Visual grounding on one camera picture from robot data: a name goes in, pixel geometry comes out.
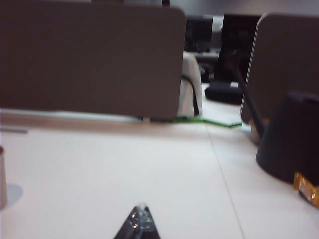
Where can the dark grey conical base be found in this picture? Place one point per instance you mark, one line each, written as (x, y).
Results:
(291, 139)

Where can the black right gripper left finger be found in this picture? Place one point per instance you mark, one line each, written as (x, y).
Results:
(133, 226)

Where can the wide desktop computer monitor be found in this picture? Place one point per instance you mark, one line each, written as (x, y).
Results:
(236, 37)

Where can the dark desktop computer monitor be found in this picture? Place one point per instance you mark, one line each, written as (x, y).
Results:
(199, 32)

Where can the wide brown desk divider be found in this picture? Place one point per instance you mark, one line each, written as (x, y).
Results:
(87, 59)

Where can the narrow brown desk divider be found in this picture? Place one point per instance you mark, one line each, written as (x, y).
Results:
(281, 62)

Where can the black stand rod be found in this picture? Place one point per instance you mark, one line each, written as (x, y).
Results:
(249, 99)

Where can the brown paper cup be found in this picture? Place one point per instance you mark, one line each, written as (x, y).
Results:
(2, 179)

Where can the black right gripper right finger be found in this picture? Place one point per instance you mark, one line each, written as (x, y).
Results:
(149, 229)

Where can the black zip case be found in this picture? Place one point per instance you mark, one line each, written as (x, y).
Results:
(221, 93)

